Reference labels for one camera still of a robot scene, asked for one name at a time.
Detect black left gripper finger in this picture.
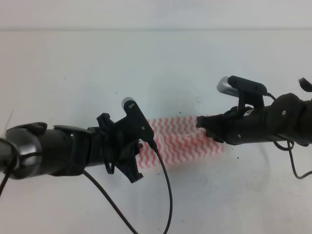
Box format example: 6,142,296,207
120,139,143,161
115,160,143,183

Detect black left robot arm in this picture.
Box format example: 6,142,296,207
0,113,143,183

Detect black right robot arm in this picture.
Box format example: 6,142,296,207
196,76,312,146

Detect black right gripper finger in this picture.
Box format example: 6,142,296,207
195,114,234,133
206,128,225,143

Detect black right camera cable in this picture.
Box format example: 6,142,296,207
264,91,312,180

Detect black camera cable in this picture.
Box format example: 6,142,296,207
82,138,174,234
264,91,312,180

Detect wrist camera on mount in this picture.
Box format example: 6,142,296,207
216,76,267,109
121,97,154,144

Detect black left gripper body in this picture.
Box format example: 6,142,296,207
90,113,141,174

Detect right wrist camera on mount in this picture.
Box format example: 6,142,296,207
216,76,267,109

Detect pink white wavy striped towel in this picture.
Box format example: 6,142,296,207
148,115,225,165

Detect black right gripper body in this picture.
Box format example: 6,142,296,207
219,106,278,145

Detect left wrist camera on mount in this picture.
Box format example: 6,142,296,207
121,97,154,144

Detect black left camera cable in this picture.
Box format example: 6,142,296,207
82,138,174,234

